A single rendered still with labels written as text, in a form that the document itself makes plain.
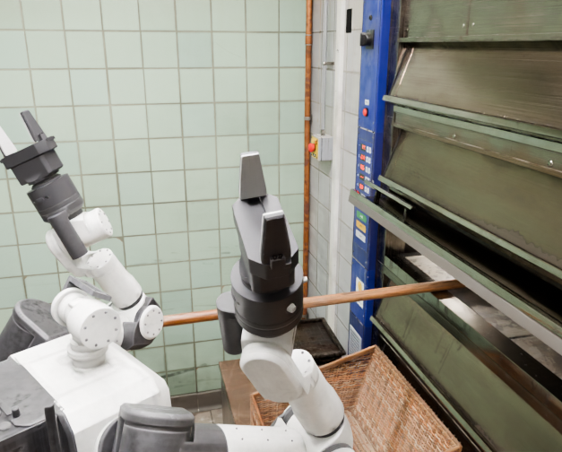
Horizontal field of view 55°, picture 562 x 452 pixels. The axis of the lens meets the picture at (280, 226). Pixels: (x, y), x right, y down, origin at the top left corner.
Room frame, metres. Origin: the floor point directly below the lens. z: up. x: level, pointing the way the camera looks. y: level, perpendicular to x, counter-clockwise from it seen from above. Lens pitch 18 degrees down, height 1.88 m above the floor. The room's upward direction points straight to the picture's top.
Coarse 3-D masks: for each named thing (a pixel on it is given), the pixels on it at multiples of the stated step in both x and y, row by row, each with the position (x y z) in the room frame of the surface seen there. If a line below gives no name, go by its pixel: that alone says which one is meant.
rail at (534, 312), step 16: (352, 192) 1.72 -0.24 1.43; (384, 208) 1.52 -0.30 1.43; (400, 224) 1.39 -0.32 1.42; (432, 240) 1.24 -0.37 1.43; (448, 256) 1.15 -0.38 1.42; (464, 272) 1.09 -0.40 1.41; (480, 272) 1.05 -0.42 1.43; (496, 288) 0.98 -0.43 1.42; (512, 304) 0.93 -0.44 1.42; (528, 304) 0.90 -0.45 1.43; (544, 320) 0.85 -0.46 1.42; (560, 336) 0.81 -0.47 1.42
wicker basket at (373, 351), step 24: (336, 360) 1.69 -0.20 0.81; (360, 360) 1.71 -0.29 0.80; (384, 360) 1.65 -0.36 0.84; (336, 384) 1.69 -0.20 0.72; (360, 384) 1.72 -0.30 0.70; (384, 384) 1.60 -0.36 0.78; (408, 384) 1.49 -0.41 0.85; (264, 408) 1.61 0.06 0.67; (360, 408) 1.67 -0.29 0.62; (384, 408) 1.56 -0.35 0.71; (360, 432) 1.58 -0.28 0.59; (384, 432) 1.51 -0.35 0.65; (408, 432) 1.41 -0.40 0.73; (432, 432) 1.32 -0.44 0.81
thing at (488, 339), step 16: (400, 256) 1.77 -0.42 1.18; (400, 272) 1.67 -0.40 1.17; (416, 272) 1.63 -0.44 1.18; (432, 304) 1.46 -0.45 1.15; (448, 304) 1.40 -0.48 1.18; (464, 304) 1.40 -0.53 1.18; (448, 320) 1.37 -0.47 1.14; (464, 320) 1.31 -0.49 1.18; (480, 320) 1.31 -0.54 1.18; (480, 336) 1.23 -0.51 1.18; (496, 336) 1.22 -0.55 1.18; (496, 352) 1.17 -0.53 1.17; (512, 352) 1.14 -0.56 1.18; (512, 368) 1.11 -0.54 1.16; (528, 368) 1.08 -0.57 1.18; (544, 368) 1.08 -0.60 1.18; (528, 384) 1.05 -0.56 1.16; (544, 384) 1.02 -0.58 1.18; (560, 384) 1.02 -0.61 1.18; (544, 400) 1.00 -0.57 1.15; (560, 400) 0.96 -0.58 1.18; (560, 416) 0.95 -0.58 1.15
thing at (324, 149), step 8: (312, 136) 2.38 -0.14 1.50; (320, 136) 2.33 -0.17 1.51; (328, 136) 2.33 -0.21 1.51; (320, 144) 2.30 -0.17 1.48; (328, 144) 2.31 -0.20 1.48; (312, 152) 2.38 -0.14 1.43; (320, 152) 2.30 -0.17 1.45; (328, 152) 2.31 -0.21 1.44; (320, 160) 2.30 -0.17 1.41; (328, 160) 2.31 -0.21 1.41
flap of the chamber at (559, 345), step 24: (432, 216) 1.59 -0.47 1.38; (408, 240) 1.33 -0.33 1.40; (456, 240) 1.35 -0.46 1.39; (480, 264) 1.17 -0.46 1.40; (504, 264) 1.20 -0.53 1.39; (480, 288) 1.02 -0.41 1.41; (528, 288) 1.04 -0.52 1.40; (552, 288) 1.07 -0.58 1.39; (504, 312) 0.94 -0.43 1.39; (552, 312) 0.92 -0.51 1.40; (552, 336) 0.82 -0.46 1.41
